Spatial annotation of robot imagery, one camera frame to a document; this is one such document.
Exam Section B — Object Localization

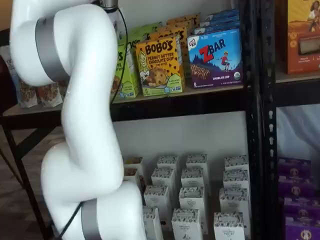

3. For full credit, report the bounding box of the green Bobo's apple pie box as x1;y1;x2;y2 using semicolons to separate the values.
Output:
110;37;140;101
128;21;164;42
124;34;151;66

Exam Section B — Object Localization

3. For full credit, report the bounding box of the light wooden shelf board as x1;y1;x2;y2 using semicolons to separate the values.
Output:
1;83;245;119
274;71;320;85

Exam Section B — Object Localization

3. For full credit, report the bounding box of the white floral print box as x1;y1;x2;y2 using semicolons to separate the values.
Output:
171;208;204;240
180;168;205;191
143;184;171;213
178;186;206;213
218;187;250;217
223;154;249;173
150;167;176;191
141;205;164;240
185;153;209;173
156;155;180;173
222;169;250;192
213;211;245;240

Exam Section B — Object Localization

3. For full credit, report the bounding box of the yellow granola box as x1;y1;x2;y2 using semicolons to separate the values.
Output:
123;156;144;171
123;167;141;187

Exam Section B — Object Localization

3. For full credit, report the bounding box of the white plastic sheet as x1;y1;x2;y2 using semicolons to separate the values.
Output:
275;103;320;162

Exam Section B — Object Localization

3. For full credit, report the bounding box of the granola bag orange label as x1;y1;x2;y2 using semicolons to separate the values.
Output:
36;82;64;108

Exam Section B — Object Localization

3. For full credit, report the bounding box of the white oatmeal boxes group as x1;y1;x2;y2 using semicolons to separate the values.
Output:
139;159;251;240

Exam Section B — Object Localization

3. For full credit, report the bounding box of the black cable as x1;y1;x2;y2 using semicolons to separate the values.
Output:
57;202;85;238
109;6;130;104

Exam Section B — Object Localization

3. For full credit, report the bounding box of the orange snack box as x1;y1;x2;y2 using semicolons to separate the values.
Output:
283;0;320;75

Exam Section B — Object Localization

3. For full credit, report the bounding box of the yellow Bobo's peanut butter box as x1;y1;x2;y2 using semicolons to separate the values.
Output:
166;12;201;24
149;25;189;76
135;34;187;97
162;19;198;31

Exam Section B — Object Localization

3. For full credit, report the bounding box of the blue Zbar box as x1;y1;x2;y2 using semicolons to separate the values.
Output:
205;8;239;21
193;20;241;36
199;14;240;27
186;27;244;89

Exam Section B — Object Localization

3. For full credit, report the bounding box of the purple snack box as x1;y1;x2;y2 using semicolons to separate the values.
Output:
284;217;320;240
283;197;320;222
277;156;313;178
277;174;315;200

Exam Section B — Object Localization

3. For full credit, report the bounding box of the black metal shelf rack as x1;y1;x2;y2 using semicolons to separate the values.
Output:
261;0;320;240
0;0;263;240

